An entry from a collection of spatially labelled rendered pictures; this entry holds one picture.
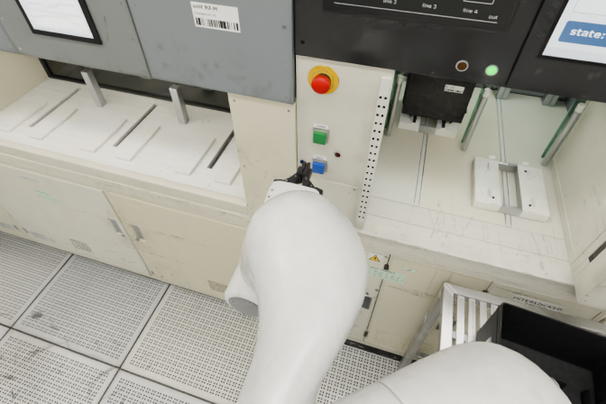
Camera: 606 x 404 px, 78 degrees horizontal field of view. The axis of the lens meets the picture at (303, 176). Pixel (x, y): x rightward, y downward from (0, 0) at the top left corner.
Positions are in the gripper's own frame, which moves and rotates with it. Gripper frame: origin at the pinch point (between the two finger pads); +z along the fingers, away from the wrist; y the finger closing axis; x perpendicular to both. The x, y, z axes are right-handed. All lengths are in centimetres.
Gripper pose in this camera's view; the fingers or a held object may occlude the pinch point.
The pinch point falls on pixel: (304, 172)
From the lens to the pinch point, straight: 81.1
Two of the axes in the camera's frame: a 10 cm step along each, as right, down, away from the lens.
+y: 9.6, 2.1, -2.0
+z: 3.0, -6.9, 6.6
